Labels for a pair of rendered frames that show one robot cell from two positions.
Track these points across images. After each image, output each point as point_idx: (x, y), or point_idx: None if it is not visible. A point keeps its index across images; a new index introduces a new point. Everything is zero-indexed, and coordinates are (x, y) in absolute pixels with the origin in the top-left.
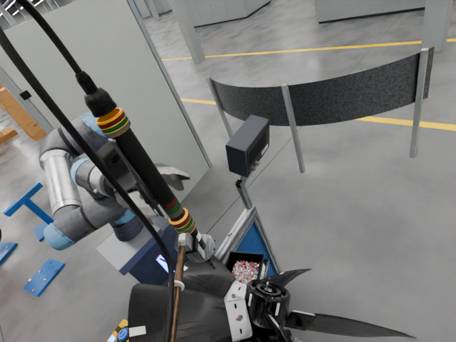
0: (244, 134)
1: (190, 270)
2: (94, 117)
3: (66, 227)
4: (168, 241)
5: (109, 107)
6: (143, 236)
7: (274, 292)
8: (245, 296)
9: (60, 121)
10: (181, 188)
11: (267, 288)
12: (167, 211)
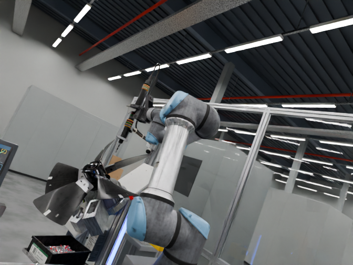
0: None
1: (117, 192)
2: (149, 85)
3: None
4: None
5: (145, 83)
6: (149, 263)
7: (89, 167)
8: (103, 167)
9: (153, 85)
10: (127, 112)
11: (92, 165)
12: None
